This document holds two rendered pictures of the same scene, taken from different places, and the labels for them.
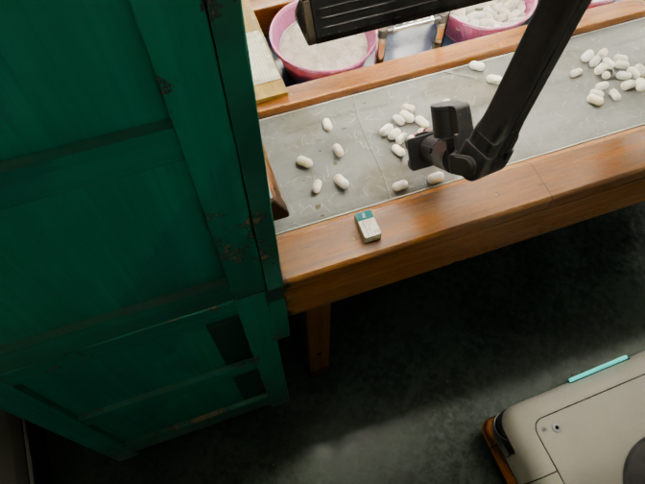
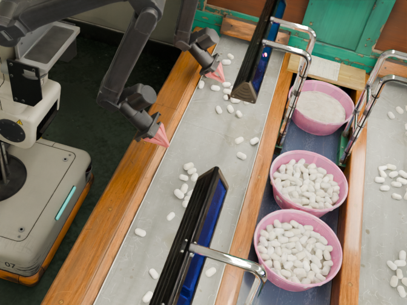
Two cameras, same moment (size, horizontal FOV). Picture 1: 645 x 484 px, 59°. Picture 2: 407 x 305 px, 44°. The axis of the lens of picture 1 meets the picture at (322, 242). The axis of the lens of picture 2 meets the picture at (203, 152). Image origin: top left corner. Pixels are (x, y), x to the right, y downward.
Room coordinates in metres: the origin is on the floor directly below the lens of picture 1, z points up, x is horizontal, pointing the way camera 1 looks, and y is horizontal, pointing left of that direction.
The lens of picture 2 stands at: (1.45, -1.63, 1.97)
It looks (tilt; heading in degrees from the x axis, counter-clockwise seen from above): 45 degrees down; 116
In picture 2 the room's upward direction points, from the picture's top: 12 degrees clockwise
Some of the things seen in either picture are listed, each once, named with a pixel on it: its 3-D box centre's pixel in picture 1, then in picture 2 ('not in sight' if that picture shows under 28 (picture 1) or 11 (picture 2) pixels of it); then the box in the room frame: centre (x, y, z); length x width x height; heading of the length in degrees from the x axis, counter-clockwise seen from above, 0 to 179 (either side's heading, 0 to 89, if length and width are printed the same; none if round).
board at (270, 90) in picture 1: (237, 52); (326, 70); (1.04, 0.20, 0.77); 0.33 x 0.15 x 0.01; 19
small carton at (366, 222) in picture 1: (368, 226); not in sight; (0.56, -0.09, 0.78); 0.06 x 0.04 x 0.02; 19
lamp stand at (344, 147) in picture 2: not in sight; (384, 118); (1.36, -0.10, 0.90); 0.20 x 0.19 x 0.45; 109
